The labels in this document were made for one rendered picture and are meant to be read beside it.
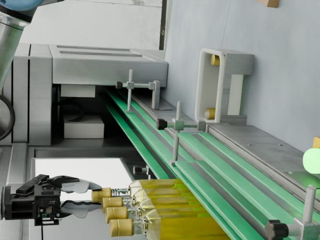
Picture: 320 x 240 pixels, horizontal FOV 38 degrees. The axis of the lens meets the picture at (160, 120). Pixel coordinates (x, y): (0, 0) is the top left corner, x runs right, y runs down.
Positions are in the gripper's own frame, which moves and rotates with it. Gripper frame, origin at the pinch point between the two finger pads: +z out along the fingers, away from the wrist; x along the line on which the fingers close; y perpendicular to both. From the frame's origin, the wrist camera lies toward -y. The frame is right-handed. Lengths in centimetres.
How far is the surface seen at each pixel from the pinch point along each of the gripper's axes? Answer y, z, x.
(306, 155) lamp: 34, 32, 21
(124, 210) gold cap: 12.6, 4.5, 1.8
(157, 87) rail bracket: -71, 32, 13
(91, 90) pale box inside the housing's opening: -103, 10, 6
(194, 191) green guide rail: 10.2, 20.6, 4.4
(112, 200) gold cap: 6.6, 2.8, 1.5
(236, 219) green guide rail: 29.4, 22.1, 6.9
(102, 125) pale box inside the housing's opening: -104, 16, -11
